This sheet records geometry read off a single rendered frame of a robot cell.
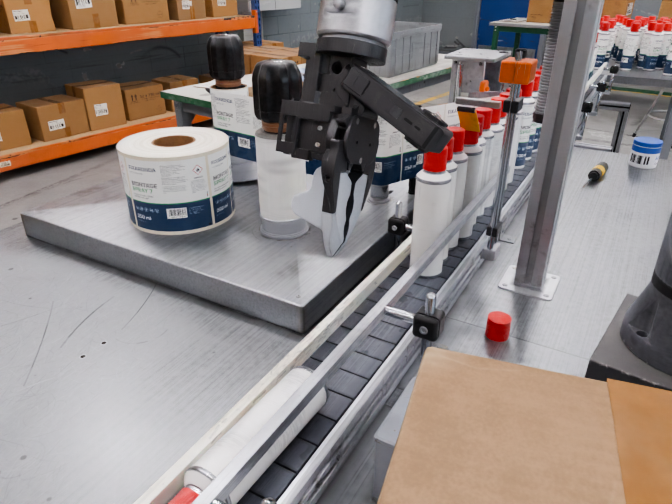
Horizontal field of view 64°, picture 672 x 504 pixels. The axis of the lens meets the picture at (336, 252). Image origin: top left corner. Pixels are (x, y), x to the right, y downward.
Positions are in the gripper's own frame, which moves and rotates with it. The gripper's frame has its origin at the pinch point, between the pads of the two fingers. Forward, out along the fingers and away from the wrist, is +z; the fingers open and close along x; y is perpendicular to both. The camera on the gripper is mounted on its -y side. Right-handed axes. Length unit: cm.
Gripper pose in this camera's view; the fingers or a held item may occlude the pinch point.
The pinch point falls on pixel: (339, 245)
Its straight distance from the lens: 56.6
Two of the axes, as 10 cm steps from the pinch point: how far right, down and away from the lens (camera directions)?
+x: -4.8, 1.0, -8.7
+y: -8.6, -2.3, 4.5
